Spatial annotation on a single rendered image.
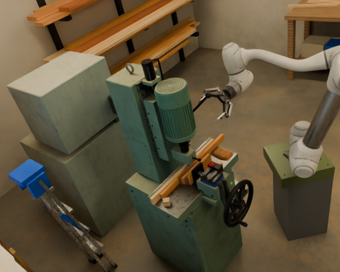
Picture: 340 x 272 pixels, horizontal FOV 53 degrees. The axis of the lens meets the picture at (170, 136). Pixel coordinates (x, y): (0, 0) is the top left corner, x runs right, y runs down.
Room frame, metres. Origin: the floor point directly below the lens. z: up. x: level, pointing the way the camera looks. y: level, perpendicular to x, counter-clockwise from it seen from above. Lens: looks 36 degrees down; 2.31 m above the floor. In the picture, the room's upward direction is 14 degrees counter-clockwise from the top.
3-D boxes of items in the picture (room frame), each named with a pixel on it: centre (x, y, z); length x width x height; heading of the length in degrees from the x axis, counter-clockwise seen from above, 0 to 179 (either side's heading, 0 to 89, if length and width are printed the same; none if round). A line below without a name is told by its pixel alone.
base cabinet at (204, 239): (1.63, 0.01, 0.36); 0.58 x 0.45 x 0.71; 41
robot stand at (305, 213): (1.64, -0.83, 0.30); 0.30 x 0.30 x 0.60; 89
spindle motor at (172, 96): (1.54, -0.06, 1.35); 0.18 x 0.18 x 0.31
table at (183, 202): (1.44, -0.12, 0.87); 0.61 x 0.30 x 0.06; 131
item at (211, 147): (1.57, -0.10, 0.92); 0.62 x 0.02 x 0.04; 131
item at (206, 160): (1.50, -0.13, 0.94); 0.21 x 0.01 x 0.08; 131
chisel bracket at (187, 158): (1.55, -0.05, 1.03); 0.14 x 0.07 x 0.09; 41
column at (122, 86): (1.76, 0.13, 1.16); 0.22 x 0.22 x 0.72; 41
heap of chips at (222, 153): (1.62, -0.30, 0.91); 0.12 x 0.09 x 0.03; 41
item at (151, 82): (1.64, 0.03, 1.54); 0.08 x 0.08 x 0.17; 41
